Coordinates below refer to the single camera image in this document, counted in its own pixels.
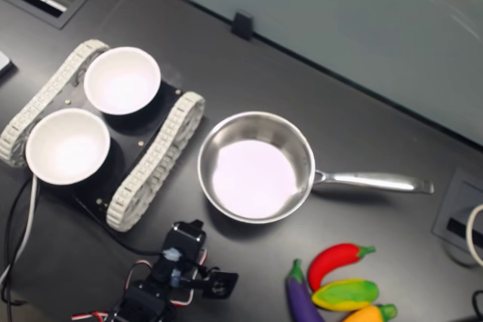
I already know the purple toy aubergine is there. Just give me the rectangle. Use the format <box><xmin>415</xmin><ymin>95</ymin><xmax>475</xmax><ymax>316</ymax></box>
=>
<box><xmin>285</xmin><ymin>259</ymin><xmax>326</xmax><ymax>322</ymax></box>

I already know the long black cable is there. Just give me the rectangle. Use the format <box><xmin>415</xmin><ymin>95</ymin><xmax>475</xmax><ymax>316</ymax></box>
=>
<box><xmin>111</xmin><ymin>233</ymin><xmax>167</xmax><ymax>256</ymax></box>

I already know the grey table cable hatch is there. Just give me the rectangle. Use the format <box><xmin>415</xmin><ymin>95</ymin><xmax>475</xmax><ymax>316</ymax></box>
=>
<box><xmin>432</xmin><ymin>166</ymin><xmax>483</xmax><ymax>251</ymax></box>

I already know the white cable loop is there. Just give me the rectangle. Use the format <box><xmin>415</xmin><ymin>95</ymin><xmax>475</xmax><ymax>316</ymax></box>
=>
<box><xmin>466</xmin><ymin>204</ymin><xmax>483</xmax><ymax>267</ymax></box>

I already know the frosted glass divider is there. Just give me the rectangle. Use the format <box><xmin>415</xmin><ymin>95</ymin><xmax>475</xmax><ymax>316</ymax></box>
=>
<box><xmin>183</xmin><ymin>0</ymin><xmax>483</xmax><ymax>146</ymax></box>

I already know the yellow green toy corn cob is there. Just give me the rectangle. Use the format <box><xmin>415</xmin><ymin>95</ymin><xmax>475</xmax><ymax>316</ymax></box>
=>
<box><xmin>311</xmin><ymin>279</ymin><xmax>380</xmax><ymax>311</ymax></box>

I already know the tracked vehicle with white tracks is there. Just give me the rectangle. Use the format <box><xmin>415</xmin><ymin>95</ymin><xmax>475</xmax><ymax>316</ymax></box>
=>
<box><xmin>0</xmin><ymin>38</ymin><xmax>207</xmax><ymax>233</ymax></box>

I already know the black divider clip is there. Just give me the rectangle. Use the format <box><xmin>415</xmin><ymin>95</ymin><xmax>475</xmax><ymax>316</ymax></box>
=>
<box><xmin>230</xmin><ymin>11</ymin><xmax>253</xmax><ymax>40</ymax></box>

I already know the orange toy carrot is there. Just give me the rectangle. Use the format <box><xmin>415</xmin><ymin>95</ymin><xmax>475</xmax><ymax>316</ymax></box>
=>
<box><xmin>341</xmin><ymin>303</ymin><xmax>398</xmax><ymax>322</ymax></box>

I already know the black vehicle cable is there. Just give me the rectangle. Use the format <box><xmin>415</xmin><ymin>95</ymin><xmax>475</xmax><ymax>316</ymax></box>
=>
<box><xmin>0</xmin><ymin>176</ymin><xmax>35</xmax><ymax>322</ymax></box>

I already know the red toy chilli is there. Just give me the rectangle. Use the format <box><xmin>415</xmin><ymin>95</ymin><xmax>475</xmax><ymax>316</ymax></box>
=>
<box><xmin>308</xmin><ymin>243</ymin><xmax>377</xmax><ymax>293</ymax></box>

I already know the pale grey putty lump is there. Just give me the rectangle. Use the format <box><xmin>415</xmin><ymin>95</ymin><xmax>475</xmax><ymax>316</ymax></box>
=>
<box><xmin>162</xmin><ymin>247</ymin><xmax>183</xmax><ymax>262</ymax></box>

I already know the steel pan with long handle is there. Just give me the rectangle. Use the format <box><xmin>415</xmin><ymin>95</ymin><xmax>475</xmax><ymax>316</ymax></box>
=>
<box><xmin>196</xmin><ymin>111</ymin><xmax>435</xmax><ymax>225</ymax></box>

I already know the white vehicle cable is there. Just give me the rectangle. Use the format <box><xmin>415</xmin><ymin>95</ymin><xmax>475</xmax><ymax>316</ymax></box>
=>
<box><xmin>0</xmin><ymin>176</ymin><xmax>39</xmax><ymax>286</ymax></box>

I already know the white bowl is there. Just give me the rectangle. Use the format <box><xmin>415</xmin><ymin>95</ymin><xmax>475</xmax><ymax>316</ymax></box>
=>
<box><xmin>25</xmin><ymin>107</ymin><xmax>112</xmax><ymax>186</ymax></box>
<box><xmin>83</xmin><ymin>46</ymin><xmax>162</xmax><ymax>115</ymax></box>

